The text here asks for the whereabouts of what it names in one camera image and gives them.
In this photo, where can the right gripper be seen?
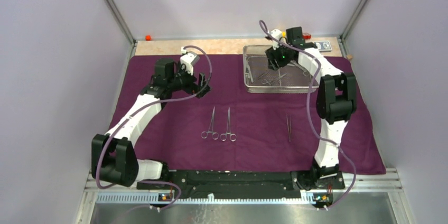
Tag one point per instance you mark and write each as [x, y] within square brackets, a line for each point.
[271, 55]

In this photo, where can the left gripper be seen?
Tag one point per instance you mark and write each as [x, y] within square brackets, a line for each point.
[194, 88]

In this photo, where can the metal mesh instrument tray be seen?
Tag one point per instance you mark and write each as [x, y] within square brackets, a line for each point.
[296, 82]

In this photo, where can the blue playing card deck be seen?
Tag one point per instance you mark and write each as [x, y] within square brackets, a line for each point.
[323, 46]

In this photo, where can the steel forceps clamp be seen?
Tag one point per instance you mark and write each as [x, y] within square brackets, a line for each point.
[210, 132]

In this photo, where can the purple cloth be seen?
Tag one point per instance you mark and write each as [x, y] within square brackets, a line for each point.
[259, 121]

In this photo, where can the steel hemostat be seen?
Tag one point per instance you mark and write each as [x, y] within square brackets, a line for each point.
[228, 134]

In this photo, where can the steel needle holder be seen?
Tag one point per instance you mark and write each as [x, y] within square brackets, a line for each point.
[289, 127]

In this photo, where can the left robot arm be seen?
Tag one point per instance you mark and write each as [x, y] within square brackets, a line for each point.
[113, 157]

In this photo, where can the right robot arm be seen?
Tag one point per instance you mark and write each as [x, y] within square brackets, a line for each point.
[337, 93]

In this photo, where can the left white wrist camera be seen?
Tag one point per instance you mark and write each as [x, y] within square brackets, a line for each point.
[188, 60]

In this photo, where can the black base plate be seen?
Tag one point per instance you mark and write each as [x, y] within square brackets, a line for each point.
[197, 184]

